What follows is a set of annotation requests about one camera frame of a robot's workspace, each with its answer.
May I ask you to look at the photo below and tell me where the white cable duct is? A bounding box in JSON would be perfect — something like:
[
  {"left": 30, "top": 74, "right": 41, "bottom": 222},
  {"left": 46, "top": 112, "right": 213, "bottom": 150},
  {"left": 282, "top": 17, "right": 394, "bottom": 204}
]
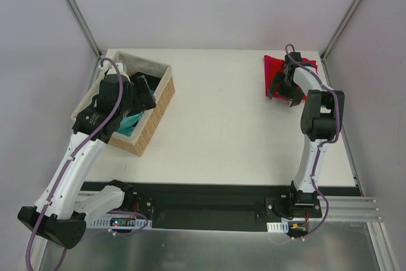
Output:
[
  {"left": 87, "top": 216, "right": 152, "bottom": 230},
  {"left": 266, "top": 221, "right": 289, "bottom": 234}
]

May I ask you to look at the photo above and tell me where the aluminium frame post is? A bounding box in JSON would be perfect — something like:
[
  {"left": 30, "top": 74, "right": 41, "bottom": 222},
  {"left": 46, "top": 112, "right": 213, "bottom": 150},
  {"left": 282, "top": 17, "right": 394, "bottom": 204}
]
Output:
[
  {"left": 65, "top": 0, "right": 102, "bottom": 58},
  {"left": 320, "top": 0, "right": 363, "bottom": 62}
]

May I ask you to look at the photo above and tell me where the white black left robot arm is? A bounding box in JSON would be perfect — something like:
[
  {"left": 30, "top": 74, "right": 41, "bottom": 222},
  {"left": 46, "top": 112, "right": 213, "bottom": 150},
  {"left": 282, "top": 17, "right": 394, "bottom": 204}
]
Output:
[{"left": 17, "top": 74, "right": 152, "bottom": 249}]

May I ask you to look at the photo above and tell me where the right white cable duct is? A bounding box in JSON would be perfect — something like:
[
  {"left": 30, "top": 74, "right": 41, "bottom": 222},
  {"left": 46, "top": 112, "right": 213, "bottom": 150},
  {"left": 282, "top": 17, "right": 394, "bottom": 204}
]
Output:
[{"left": 266, "top": 221, "right": 289, "bottom": 234}]

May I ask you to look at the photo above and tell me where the woven wicker basket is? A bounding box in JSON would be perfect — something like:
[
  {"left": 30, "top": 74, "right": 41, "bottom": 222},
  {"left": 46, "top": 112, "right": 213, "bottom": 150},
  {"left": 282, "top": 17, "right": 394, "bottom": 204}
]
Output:
[{"left": 72, "top": 51, "right": 175, "bottom": 156}]

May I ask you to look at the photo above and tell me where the black t shirt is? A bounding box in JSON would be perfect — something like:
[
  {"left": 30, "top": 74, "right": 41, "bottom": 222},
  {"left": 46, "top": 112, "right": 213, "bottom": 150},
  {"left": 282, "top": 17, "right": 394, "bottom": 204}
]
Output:
[{"left": 130, "top": 72, "right": 161, "bottom": 92}]

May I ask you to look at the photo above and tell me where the right aluminium frame post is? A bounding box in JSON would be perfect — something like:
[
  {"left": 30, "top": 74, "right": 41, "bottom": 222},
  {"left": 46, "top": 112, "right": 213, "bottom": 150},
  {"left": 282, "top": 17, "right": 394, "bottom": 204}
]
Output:
[{"left": 320, "top": 0, "right": 363, "bottom": 62}]

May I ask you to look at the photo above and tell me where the red t shirt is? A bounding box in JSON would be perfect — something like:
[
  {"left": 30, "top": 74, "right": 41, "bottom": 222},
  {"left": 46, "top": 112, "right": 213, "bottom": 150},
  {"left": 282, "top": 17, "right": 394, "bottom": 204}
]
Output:
[{"left": 263, "top": 55, "right": 318, "bottom": 100}]

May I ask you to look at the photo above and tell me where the teal t shirt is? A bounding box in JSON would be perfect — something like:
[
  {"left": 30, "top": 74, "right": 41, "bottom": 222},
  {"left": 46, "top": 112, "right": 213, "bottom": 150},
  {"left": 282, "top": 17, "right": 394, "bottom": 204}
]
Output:
[{"left": 117, "top": 112, "right": 143, "bottom": 136}]

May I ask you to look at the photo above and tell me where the aluminium rail right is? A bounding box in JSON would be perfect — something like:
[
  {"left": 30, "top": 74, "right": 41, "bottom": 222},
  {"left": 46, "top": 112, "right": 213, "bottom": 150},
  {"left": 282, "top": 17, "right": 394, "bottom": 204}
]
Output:
[{"left": 327, "top": 196, "right": 383, "bottom": 222}]

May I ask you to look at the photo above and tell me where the left white cable duct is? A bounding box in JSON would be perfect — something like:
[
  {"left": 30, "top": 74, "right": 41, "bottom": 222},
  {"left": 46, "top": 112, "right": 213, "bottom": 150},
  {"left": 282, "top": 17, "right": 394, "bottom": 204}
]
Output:
[{"left": 87, "top": 216, "right": 152, "bottom": 230}]

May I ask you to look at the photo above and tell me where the left aluminium frame post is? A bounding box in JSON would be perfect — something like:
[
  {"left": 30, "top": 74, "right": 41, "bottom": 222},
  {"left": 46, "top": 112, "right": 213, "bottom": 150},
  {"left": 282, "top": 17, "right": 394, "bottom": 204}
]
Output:
[{"left": 65, "top": 0, "right": 102, "bottom": 58}]

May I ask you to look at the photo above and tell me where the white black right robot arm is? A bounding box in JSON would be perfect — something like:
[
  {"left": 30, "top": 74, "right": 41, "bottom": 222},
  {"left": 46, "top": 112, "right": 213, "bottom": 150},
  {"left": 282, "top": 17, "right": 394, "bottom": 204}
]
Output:
[{"left": 264, "top": 51, "right": 345, "bottom": 220}]

